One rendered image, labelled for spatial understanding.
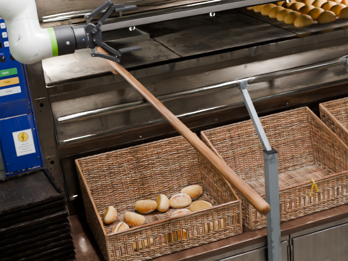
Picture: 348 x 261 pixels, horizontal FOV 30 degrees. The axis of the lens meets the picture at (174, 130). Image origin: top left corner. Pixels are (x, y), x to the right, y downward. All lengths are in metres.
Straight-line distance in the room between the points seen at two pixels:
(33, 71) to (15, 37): 0.64
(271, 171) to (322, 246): 0.50
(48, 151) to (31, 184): 0.24
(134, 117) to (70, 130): 0.28
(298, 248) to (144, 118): 0.85
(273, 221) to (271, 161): 0.25
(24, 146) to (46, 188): 0.27
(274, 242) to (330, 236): 0.31
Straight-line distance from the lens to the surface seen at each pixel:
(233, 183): 1.68
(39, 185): 2.57
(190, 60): 2.83
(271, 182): 2.46
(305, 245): 2.75
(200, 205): 2.73
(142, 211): 2.79
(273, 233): 2.57
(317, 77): 3.13
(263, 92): 3.00
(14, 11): 2.04
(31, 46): 2.02
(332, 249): 2.85
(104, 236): 2.43
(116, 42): 3.20
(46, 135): 2.76
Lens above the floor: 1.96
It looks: 22 degrees down
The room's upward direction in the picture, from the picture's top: 6 degrees counter-clockwise
